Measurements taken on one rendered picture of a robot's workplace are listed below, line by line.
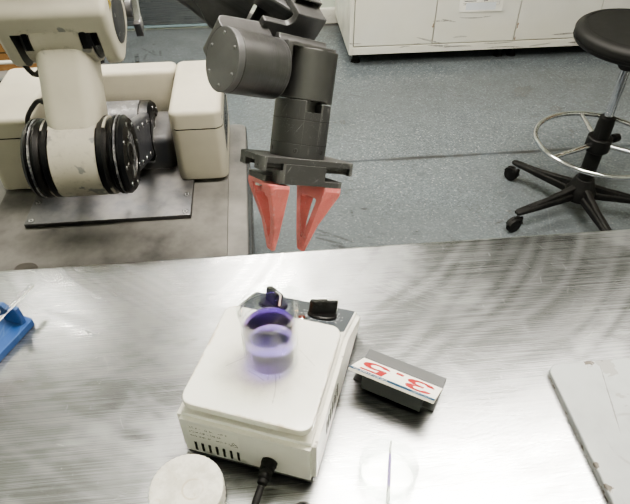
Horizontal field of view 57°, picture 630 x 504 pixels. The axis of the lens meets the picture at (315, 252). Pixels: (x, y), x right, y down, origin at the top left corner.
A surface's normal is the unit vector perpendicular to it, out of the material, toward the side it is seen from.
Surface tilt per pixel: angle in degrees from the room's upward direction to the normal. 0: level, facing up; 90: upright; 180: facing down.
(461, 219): 0
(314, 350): 0
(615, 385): 0
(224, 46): 67
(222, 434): 90
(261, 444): 90
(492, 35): 90
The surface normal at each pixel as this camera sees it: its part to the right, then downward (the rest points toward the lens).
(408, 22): 0.10, 0.67
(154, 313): 0.00, -0.74
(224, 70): -0.77, 0.05
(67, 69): 0.09, 0.28
